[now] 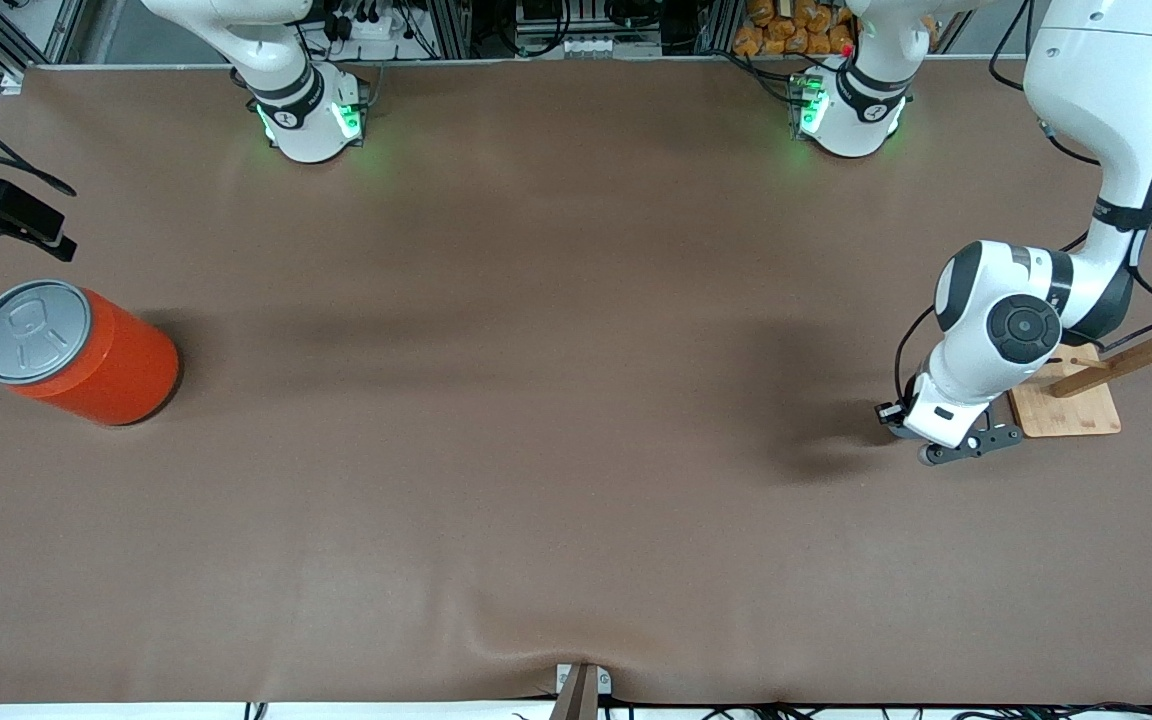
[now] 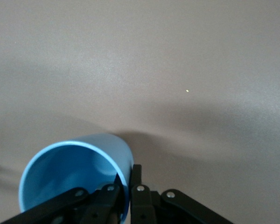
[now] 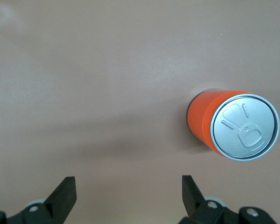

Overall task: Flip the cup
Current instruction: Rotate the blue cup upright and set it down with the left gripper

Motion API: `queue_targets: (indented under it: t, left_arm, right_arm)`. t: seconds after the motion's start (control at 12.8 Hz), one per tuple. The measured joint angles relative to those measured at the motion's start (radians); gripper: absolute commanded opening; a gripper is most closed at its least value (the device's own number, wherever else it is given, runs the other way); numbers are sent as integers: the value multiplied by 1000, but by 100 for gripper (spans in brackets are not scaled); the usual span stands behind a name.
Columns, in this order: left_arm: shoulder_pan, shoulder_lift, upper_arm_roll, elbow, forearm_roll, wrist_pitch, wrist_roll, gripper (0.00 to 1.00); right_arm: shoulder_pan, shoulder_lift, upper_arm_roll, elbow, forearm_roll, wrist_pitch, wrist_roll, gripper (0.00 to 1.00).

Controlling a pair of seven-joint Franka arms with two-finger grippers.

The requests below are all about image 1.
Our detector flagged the wooden cup rack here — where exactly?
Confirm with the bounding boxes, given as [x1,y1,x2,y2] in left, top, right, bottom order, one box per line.
[1009,275,1152,439]

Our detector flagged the brown camera pole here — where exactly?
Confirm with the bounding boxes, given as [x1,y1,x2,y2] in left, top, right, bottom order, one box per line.
[548,665,602,720]

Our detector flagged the aluminium frame profile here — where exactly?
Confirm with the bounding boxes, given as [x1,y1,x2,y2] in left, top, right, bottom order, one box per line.
[0,0,122,96]

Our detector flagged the orange can with grey lid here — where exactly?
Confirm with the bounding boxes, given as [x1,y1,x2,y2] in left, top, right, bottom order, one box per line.
[0,279,181,428]

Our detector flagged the brown table cloth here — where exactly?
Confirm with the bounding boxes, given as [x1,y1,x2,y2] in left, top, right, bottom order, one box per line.
[0,55,1152,706]

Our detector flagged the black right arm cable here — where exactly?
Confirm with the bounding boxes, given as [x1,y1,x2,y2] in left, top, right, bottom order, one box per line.
[0,85,77,197]

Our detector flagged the orange snack bags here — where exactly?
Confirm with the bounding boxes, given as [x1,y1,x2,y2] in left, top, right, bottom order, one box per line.
[733,0,857,57]

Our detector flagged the white power strip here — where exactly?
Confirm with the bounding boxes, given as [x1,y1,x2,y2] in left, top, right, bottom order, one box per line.
[331,0,417,43]

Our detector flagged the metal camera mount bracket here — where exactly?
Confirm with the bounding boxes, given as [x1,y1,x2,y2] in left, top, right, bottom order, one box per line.
[556,663,612,696]

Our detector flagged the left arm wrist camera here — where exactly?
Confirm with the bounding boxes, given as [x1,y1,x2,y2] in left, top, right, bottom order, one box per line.
[919,423,1024,467]

